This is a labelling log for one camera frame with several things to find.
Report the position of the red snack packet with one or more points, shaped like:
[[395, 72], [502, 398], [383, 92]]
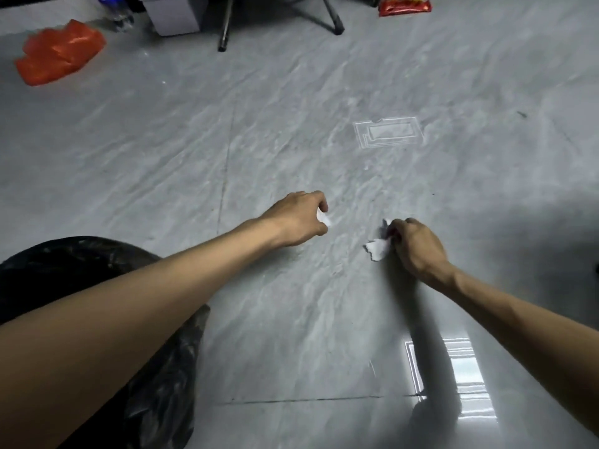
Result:
[[405, 6]]

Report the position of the orange plastic bag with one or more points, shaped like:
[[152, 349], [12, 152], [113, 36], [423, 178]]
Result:
[[56, 51]]

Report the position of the black bag lined trash bin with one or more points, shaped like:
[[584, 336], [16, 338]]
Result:
[[159, 392]]

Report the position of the person's left hand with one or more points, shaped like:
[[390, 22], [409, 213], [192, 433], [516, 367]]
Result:
[[295, 219]]

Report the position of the person's left forearm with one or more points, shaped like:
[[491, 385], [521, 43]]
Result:
[[117, 332]]

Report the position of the white cardboard box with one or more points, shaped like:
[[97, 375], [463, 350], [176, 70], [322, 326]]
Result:
[[173, 16]]

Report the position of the clear plastic bottle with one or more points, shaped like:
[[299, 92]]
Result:
[[119, 16]]

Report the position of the person's right forearm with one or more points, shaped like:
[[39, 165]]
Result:
[[529, 336]]

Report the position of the person's right hand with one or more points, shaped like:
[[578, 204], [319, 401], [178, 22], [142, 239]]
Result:
[[419, 252]]

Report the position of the torn white paper piece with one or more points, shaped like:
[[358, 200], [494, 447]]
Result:
[[326, 220], [378, 248]]

